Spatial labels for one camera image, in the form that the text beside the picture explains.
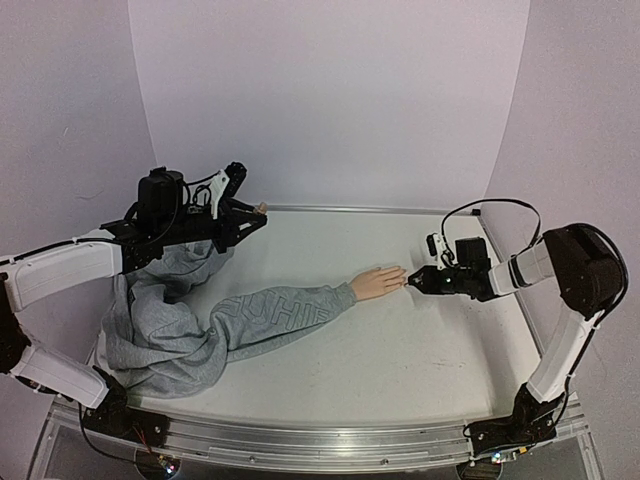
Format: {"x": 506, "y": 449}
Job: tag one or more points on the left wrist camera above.
{"x": 225, "y": 184}

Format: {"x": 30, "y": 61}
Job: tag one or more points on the mannequin hand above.
{"x": 378, "y": 282}

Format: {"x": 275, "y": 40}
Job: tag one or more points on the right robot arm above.
{"x": 590, "y": 273}

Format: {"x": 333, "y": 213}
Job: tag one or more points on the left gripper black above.
{"x": 224, "y": 240}

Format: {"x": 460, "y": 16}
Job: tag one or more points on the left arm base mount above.
{"x": 115, "y": 418}

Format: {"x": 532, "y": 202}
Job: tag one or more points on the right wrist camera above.
{"x": 440, "y": 252}

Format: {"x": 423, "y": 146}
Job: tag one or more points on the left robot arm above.
{"x": 33, "y": 277}

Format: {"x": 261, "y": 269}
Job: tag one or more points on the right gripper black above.
{"x": 433, "y": 280}

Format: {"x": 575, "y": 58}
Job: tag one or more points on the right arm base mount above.
{"x": 531, "y": 422}

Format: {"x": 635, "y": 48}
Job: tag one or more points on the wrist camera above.
{"x": 225, "y": 184}
{"x": 440, "y": 252}

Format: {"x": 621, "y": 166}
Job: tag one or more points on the grey hoodie sweatshirt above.
{"x": 157, "y": 347}

